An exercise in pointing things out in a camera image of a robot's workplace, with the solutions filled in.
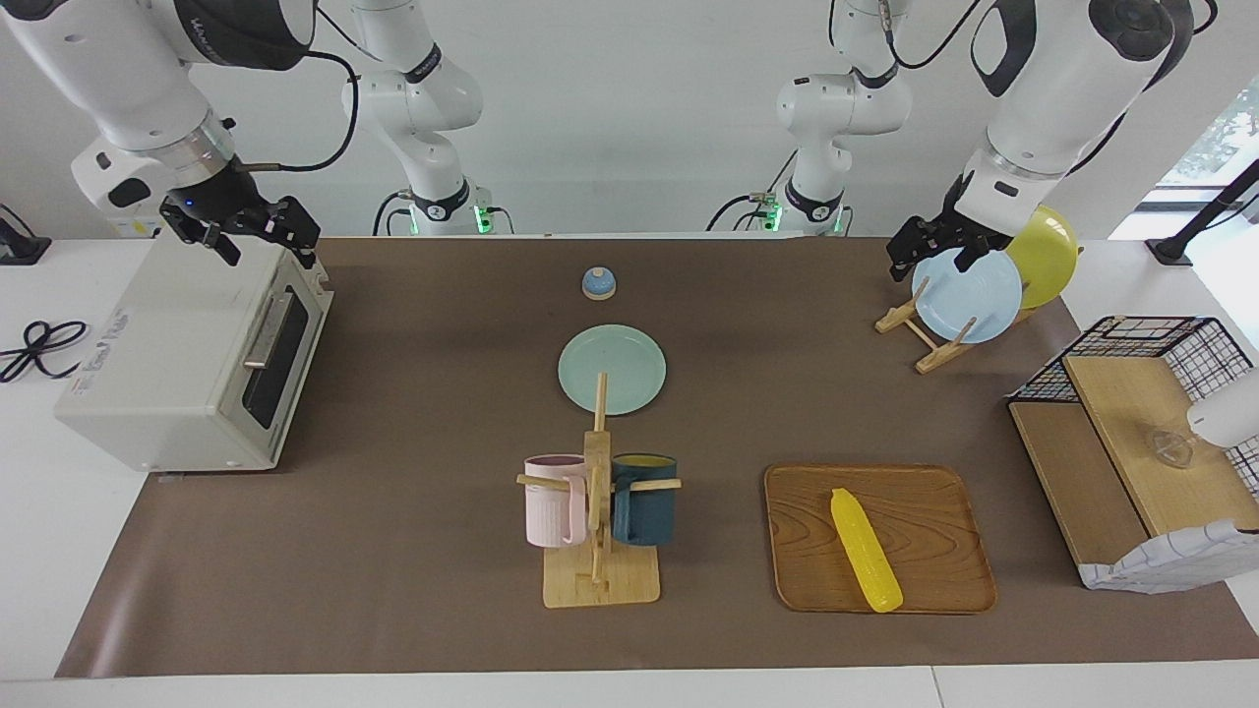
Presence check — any beige toaster oven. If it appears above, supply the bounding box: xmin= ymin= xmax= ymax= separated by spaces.
xmin=54 ymin=236 xmax=335 ymax=475

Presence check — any pale green plate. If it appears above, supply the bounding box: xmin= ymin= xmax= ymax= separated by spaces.
xmin=557 ymin=324 xmax=668 ymax=417

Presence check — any yellow corn cob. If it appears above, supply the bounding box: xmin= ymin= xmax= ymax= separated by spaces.
xmin=829 ymin=487 xmax=904 ymax=614

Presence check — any light blue plate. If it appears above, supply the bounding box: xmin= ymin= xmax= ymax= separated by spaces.
xmin=911 ymin=248 xmax=1024 ymax=345

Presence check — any yellow plate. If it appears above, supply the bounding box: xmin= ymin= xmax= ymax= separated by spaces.
xmin=1003 ymin=205 xmax=1080 ymax=311

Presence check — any wooden plate rack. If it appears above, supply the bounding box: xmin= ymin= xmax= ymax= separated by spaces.
xmin=874 ymin=275 xmax=1039 ymax=376

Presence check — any black desk clamp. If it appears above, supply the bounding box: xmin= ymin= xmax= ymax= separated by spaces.
xmin=0 ymin=205 xmax=52 ymax=266

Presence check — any brown wooden tray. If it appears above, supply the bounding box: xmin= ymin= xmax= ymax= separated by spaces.
xmin=763 ymin=463 xmax=998 ymax=616

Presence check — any clear glass item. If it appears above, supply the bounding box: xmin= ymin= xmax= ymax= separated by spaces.
xmin=1146 ymin=428 xmax=1197 ymax=471

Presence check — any white rounded object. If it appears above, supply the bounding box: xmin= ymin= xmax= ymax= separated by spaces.
xmin=1185 ymin=369 xmax=1259 ymax=449

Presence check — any brown table mat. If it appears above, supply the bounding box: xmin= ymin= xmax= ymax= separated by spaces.
xmin=54 ymin=236 xmax=1259 ymax=679

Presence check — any dark blue mug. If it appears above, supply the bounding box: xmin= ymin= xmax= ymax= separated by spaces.
xmin=610 ymin=452 xmax=680 ymax=548

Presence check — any pink mug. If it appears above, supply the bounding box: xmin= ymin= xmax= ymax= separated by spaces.
xmin=523 ymin=454 xmax=589 ymax=549

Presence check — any white checked cloth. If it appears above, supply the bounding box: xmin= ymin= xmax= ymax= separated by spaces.
xmin=1077 ymin=519 xmax=1259 ymax=595

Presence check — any wooden mug rack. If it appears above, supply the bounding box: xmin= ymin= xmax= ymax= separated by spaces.
xmin=516 ymin=372 xmax=683 ymax=609

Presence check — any black base cable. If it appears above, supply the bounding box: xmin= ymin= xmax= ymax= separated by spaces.
xmin=706 ymin=147 xmax=800 ymax=233
xmin=372 ymin=190 xmax=414 ymax=237

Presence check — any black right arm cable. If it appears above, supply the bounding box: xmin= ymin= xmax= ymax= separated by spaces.
xmin=241 ymin=5 xmax=360 ymax=174

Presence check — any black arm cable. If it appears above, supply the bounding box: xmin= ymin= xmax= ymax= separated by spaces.
xmin=829 ymin=0 xmax=1221 ymax=178
xmin=241 ymin=5 xmax=360 ymax=174

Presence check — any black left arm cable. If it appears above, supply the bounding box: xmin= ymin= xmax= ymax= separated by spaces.
xmin=829 ymin=0 xmax=1221 ymax=178

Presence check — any black wire basket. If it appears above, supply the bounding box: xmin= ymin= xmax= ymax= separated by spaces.
xmin=1008 ymin=315 xmax=1259 ymax=493

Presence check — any black looped cable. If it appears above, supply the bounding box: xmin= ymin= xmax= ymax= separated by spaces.
xmin=0 ymin=320 xmax=90 ymax=384

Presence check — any window with white frame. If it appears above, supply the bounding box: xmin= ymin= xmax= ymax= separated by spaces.
xmin=1141 ymin=74 xmax=1259 ymax=212

